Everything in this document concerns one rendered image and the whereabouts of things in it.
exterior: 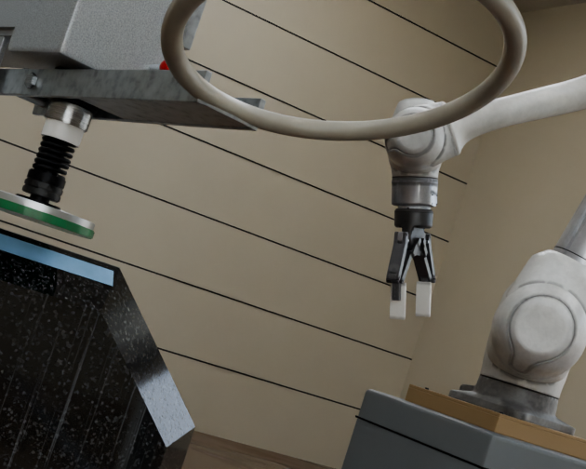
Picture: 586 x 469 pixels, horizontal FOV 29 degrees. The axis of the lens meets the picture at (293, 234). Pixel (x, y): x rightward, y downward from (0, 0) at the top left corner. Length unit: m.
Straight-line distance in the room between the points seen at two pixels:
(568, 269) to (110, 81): 0.82
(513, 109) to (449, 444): 0.61
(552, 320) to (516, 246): 6.67
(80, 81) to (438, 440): 0.87
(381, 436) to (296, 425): 6.54
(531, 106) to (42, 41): 0.88
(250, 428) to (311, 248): 1.42
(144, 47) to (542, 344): 0.85
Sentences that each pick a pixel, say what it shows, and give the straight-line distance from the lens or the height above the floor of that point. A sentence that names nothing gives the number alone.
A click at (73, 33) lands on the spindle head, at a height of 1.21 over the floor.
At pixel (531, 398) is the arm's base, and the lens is 2.11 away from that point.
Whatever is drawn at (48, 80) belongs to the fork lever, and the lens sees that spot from 2.02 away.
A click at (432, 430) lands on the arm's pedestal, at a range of 2.03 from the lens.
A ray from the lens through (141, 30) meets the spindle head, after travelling 2.00.
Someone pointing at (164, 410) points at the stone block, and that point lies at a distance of 2.17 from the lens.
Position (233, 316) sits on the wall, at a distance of 8.27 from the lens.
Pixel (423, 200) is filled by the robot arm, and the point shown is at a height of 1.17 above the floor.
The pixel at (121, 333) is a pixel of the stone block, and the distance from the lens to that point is 2.11.
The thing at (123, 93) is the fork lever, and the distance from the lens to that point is 1.80.
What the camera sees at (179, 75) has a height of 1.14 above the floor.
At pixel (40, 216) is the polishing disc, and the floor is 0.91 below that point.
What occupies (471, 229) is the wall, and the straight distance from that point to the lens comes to 9.02.
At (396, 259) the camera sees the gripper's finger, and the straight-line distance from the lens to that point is 2.12.
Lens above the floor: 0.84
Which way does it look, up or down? 5 degrees up
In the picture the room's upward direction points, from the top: 18 degrees clockwise
